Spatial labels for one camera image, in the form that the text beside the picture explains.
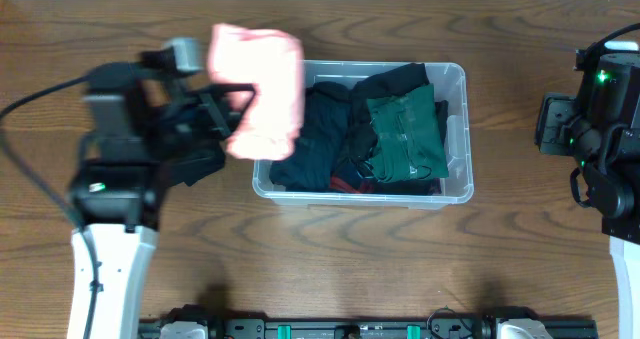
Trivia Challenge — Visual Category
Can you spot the black cloth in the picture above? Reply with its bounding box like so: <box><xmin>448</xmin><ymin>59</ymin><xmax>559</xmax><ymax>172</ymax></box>
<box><xmin>170</xmin><ymin>141</ymin><xmax>226</xmax><ymax>186</ymax></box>

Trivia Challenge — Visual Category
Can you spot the black garment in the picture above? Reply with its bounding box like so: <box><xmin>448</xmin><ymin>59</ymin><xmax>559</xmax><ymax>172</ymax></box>
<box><xmin>332</xmin><ymin>63</ymin><xmax>449</xmax><ymax>181</ymax></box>

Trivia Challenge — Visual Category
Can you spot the dark navy garment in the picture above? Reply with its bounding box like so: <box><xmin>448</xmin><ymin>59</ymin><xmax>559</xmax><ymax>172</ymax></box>
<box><xmin>269</xmin><ymin>81</ymin><xmax>351</xmax><ymax>192</ymax></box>

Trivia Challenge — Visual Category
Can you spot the black mounting rail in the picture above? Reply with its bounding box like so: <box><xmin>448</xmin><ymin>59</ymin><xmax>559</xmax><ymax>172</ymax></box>
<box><xmin>134</xmin><ymin>305</ymin><xmax>599</xmax><ymax>339</ymax></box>

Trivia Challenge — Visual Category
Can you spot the clear plastic storage container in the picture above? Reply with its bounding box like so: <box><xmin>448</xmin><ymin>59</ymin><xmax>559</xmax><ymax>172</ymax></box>
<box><xmin>252</xmin><ymin>60</ymin><xmax>474</xmax><ymax>210</ymax></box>

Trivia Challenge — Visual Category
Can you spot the red plaid flannel shirt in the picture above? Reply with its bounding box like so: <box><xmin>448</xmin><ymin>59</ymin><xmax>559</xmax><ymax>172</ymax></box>
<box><xmin>327</xmin><ymin>168</ymin><xmax>444</xmax><ymax>196</ymax></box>

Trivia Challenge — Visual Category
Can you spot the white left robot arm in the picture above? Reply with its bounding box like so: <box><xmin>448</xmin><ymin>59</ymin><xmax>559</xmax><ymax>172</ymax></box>
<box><xmin>67</xmin><ymin>62</ymin><xmax>254</xmax><ymax>338</ymax></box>

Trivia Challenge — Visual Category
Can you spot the dark green garment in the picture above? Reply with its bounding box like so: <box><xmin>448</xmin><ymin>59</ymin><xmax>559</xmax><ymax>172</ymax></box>
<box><xmin>367</xmin><ymin>84</ymin><xmax>449</xmax><ymax>183</ymax></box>

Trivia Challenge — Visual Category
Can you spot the pink garment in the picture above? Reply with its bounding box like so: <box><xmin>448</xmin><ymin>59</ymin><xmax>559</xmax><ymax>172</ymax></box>
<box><xmin>207</xmin><ymin>23</ymin><xmax>305</xmax><ymax>161</ymax></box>

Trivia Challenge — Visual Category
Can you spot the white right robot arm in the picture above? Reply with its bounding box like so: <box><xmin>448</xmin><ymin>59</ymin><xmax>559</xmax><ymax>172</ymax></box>
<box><xmin>534</xmin><ymin>41</ymin><xmax>639</xmax><ymax>338</ymax></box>

